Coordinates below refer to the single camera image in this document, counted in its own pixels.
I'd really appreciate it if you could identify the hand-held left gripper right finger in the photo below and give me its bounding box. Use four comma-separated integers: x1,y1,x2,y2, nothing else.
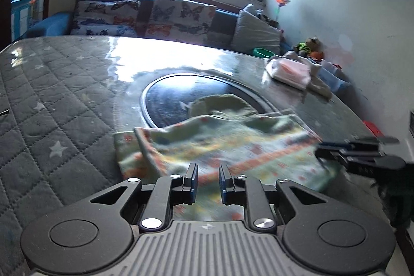
219,164,328,232

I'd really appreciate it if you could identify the plush toy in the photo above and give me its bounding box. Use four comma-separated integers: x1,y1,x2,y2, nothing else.
293,37,325,62

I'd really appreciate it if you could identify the folded light blue garment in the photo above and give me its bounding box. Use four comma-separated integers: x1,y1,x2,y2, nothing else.
319,61,352,94

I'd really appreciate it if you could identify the red box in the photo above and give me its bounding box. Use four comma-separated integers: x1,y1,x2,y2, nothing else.
363,120,385,137

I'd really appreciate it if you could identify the green patterned garment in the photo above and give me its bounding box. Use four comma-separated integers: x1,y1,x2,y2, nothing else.
114,94,341,222

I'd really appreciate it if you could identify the butterfly print cushion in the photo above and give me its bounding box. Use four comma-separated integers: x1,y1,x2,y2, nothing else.
70,0,142,36
145,0,217,43

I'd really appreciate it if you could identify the packet of wet wipes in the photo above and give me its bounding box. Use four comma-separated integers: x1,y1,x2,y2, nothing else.
265,57,312,91

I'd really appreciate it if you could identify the green bowl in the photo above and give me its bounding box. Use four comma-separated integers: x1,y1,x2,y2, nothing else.
253,47,276,58

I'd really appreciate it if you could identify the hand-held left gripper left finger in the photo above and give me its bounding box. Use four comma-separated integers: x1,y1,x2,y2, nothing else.
89,163,199,232

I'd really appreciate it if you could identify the grey pillow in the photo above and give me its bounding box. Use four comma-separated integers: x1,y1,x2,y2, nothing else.
231,4,282,54

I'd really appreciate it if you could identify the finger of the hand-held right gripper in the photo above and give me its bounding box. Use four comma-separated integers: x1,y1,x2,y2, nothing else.
315,148,407,178
319,136,401,151

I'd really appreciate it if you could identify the blue sofa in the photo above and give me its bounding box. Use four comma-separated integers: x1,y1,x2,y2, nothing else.
16,0,285,54

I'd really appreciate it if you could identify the folded beige garment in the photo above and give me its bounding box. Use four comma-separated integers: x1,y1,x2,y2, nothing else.
285,50,334,99

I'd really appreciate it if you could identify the round black table hotplate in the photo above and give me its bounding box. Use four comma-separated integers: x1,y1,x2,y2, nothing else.
141,72,279,130

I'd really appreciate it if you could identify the blue cabinet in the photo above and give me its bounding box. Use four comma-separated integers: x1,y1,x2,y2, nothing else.
11,0,37,41

